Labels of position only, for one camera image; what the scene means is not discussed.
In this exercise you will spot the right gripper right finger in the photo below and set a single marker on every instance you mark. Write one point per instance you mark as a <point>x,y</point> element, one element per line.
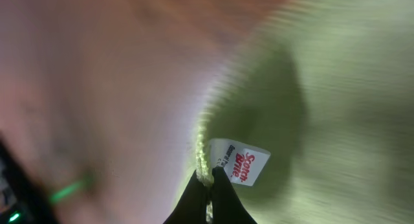
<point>227,208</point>

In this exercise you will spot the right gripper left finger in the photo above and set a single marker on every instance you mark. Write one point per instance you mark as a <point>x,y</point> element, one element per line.
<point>191,208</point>

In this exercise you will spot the light green microfiber cloth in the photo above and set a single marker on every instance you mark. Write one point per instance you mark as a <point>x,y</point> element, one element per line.
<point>326,86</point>

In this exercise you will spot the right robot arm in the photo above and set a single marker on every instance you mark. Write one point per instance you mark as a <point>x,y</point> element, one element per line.
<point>23,202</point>

